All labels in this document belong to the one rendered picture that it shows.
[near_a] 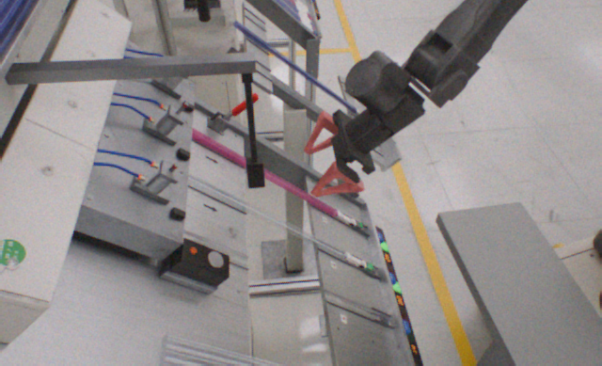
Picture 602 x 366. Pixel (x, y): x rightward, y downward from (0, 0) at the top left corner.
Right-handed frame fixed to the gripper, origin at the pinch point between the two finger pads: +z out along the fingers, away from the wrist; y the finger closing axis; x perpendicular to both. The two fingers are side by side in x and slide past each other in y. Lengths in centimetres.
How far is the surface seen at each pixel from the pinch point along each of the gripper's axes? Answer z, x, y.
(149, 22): 67, -5, -136
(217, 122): 12.9, -9.8, -15.8
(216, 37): 47, 15, -121
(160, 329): 14.9, -15.6, 25.3
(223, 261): 9.9, -10.4, 16.4
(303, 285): 50, 55, -22
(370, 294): 13.0, 30.5, 6.0
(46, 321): 15.4, -28.2, 27.5
